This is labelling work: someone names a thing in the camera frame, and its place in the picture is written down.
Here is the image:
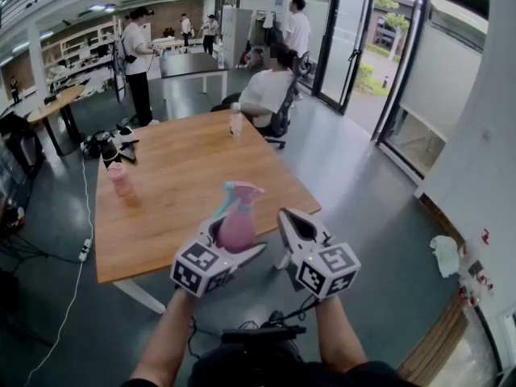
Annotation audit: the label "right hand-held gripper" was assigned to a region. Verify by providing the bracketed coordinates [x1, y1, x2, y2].
[277, 207, 362, 302]

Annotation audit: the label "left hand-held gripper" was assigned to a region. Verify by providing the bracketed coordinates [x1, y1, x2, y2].
[169, 217, 268, 298]

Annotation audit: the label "pink spray bottle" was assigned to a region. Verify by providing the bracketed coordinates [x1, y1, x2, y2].
[217, 206, 257, 253]

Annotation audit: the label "pink teal spray nozzle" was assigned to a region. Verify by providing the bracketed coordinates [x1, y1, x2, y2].
[213, 181, 266, 219]

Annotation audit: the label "person's left forearm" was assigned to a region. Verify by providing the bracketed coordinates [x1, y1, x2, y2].
[128, 288, 198, 385]

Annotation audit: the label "person's right forearm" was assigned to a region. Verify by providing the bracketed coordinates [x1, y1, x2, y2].
[314, 294, 368, 374]

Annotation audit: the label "clear plastic water bottle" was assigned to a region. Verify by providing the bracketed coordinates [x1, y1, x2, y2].
[228, 102, 244, 138]

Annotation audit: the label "dark brown lidded bottle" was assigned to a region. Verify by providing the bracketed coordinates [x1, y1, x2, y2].
[98, 131, 123, 169]

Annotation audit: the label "black chest-mounted device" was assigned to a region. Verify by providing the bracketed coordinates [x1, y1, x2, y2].
[220, 323, 307, 344]

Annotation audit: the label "pink tumbler with lid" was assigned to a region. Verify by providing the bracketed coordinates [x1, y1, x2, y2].
[106, 162, 136, 199]

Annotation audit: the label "black flat tool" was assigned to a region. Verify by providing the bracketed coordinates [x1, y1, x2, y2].
[119, 139, 140, 164]

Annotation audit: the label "person's black clothing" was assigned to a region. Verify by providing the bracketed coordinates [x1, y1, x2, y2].
[120, 343, 420, 387]

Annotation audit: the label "white power strip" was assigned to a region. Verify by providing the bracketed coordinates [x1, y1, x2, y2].
[78, 238, 94, 263]

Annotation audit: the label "white crumpled cloth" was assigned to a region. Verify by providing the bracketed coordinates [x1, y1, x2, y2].
[429, 235, 460, 279]

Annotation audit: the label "black bag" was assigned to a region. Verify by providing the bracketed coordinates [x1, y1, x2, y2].
[80, 130, 112, 159]

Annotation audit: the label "stack of wooden planks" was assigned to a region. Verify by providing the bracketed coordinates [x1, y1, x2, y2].
[397, 296, 471, 386]

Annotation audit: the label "dark table with white legs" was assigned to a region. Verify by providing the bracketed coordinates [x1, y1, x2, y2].
[159, 52, 230, 94]

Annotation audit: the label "black framed glass door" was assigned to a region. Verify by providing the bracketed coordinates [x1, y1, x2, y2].
[312, 0, 378, 116]

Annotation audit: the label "coat rack with clothes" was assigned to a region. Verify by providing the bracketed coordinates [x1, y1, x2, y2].
[248, 9, 285, 70]

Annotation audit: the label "white locker cabinet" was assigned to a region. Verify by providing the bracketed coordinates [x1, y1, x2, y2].
[220, 6, 254, 69]

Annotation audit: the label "round wooden table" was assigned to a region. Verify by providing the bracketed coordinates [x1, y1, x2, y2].
[26, 85, 86, 157]

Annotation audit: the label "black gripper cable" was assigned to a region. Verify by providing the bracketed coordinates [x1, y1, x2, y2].
[281, 294, 323, 323]

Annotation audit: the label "white power cable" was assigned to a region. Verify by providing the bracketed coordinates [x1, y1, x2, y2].
[23, 157, 94, 386]

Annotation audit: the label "red and white wall clips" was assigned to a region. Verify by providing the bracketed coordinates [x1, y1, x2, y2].
[457, 227, 495, 308]

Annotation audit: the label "white wall shelving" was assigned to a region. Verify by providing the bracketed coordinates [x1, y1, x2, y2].
[40, 18, 122, 80]

